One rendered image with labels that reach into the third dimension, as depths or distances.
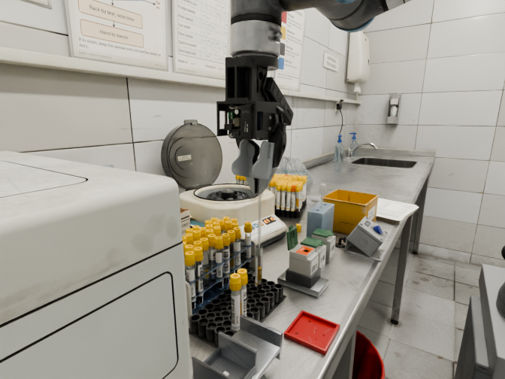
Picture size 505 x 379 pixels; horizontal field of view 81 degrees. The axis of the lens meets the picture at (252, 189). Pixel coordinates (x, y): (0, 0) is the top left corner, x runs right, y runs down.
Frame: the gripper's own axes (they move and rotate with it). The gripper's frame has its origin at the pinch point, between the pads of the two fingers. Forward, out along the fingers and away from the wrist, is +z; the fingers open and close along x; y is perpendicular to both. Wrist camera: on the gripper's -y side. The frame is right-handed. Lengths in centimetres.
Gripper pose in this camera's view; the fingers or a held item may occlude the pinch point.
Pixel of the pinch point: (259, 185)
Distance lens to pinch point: 51.7
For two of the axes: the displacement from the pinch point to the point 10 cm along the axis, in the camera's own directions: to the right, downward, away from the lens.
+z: -0.2, 9.7, 2.5
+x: 8.4, 1.5, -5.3
